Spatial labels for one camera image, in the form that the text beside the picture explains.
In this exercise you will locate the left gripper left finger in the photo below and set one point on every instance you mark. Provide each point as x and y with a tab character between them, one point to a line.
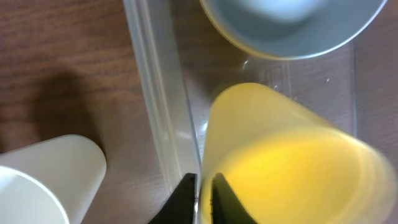
179	207

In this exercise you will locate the white plastic cup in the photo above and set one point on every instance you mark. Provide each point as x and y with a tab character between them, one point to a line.
53	181

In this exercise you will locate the grey plastic bowl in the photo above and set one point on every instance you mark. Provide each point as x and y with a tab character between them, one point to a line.
291	30

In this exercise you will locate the yellow plastic cup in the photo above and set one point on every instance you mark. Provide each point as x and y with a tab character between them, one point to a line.
287	164

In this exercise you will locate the clear plastic container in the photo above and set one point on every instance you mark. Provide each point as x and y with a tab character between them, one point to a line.
184	63

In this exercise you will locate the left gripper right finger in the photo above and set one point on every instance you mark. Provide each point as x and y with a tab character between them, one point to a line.
225	206

